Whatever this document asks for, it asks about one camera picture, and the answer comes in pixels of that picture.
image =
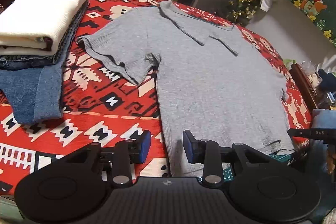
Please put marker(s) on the small Christmas tree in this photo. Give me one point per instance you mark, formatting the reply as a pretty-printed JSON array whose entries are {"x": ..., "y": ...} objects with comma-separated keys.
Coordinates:
[{"x": 244, "y": 11}]

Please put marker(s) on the grey polo shirt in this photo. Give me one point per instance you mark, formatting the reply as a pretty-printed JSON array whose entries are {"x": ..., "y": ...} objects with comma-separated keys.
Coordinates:
[{"x": 210, "y": 82}]

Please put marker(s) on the folded dark jeans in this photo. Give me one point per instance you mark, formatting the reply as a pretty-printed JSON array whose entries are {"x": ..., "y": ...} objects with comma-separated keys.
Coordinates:
[{"x": 26, "y": 61}]

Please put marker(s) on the dark wooden nightstand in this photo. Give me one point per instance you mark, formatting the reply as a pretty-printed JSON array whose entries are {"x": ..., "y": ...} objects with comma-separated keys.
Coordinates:
[{"x": 302, "y": 79}]

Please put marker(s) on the green cutting mat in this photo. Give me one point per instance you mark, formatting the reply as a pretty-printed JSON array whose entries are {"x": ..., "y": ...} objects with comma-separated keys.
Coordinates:
[{"x": 227, "y": 172}]

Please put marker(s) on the red patterned blanket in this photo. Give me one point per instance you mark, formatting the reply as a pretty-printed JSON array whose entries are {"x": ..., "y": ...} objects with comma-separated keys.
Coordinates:
[{"x": 105, "y": 119}]

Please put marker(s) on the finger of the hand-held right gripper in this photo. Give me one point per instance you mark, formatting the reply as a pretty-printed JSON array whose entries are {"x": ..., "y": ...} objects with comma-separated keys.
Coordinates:
[{"x": 315, "y": 134}]

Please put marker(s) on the dark blue plush toy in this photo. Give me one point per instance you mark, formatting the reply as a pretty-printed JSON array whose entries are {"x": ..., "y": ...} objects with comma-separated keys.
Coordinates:
[{"x": 326, "y": 81}]

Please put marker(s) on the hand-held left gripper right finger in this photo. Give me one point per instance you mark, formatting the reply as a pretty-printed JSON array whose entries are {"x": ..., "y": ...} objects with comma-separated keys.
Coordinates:
[{"x": 187, "y": 146}]

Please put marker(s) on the white hanging cloth bag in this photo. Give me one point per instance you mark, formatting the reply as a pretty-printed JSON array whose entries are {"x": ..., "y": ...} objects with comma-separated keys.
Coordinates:
[{"x": 266, "y": 2}]

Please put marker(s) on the light blue fleece clothing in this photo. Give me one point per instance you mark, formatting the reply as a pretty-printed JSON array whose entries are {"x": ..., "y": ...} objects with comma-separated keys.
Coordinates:
[{"x": 324, "y": 119}]

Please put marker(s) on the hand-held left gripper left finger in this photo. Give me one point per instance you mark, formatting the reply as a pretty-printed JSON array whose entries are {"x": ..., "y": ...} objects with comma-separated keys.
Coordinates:
[{"x": 145, "y": 146}]

